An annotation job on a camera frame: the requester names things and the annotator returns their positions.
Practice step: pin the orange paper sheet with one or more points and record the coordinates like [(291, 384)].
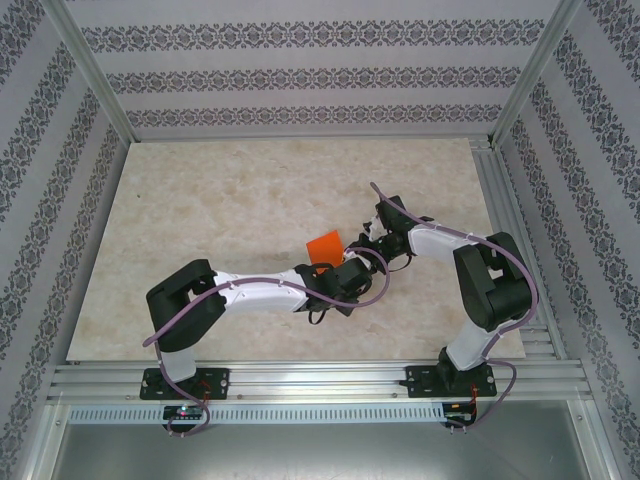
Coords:
[(325, 247)]

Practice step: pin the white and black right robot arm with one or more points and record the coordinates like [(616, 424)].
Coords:
[(500, 290)]

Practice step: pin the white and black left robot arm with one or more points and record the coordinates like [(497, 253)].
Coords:
[(250, 295)]

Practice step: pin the right controller circuit board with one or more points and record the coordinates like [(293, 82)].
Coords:
[(460, 412)]

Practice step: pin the controller circuit board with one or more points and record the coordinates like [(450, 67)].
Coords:
[(460, 412), (182, 412)]

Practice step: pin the grey metal panel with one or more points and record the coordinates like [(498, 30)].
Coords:
[(320, 455)]

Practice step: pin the left controller circuit board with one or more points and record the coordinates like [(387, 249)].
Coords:
[(182, 412)]

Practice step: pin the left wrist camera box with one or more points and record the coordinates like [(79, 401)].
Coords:
[(356, 256)]

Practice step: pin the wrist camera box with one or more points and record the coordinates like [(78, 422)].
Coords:
[(356, 256), (374, 227)]

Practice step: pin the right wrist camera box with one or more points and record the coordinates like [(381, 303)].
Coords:
[(374, 227)]

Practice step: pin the long aluminium mounting rail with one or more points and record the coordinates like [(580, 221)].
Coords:
[(320, 380)]

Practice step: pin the aluminium side rail profile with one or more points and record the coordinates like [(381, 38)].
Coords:
[(500, 200)]

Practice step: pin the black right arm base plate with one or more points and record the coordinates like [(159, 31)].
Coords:
[(422, 382)]

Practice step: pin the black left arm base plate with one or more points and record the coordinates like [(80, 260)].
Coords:
[(217, 382)]

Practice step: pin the aluminium frame post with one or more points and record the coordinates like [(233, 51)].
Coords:
[(535, 65), (95, 80)]

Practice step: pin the aluminium frame beam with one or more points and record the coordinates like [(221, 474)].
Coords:
[(592, 445), (47, 445)]

